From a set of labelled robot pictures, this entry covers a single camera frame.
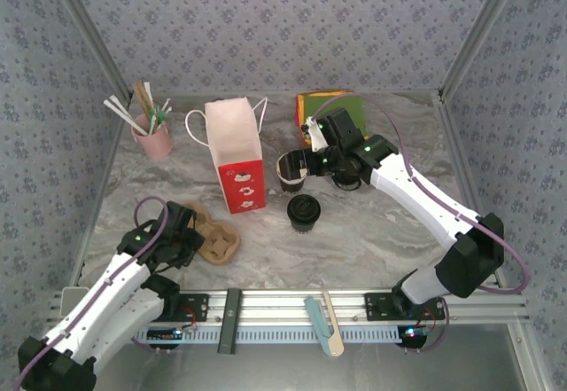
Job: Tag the white paper stick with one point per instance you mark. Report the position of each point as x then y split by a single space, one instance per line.
149 91

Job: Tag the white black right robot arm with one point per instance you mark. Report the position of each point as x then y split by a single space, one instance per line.
421 209

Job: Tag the dark green flat bar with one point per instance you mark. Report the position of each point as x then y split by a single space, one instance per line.
230 320

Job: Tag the aluminium side rail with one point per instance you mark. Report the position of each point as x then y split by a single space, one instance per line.
451 120
103 196

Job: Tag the aluminium frame post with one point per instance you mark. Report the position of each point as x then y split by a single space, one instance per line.
90 32
479 32

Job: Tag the red white paper gift bag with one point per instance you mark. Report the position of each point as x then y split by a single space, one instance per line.
241 191

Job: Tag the brown pulp cup carrier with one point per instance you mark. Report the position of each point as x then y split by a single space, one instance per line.
221 244

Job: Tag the green white wrapped pick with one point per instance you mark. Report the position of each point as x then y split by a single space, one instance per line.
156 118
165 107

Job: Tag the white plastic bracket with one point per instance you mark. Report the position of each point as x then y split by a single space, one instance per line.
71 295

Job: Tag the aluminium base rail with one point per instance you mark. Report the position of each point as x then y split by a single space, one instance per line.
274 304

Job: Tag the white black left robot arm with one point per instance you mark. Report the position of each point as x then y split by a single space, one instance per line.
133 311

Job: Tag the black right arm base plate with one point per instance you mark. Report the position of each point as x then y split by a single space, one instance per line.
376 307

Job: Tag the flat wooden stick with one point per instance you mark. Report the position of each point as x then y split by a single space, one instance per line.
331 315

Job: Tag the yellow red napkin stack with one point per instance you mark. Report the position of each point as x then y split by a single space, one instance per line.
300 107

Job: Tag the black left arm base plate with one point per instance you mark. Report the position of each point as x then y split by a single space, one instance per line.
195 307

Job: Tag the light blue plastic tool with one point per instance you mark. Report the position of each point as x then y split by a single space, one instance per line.
316 318

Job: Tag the pink straw holder cup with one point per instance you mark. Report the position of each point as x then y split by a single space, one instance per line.
155 145

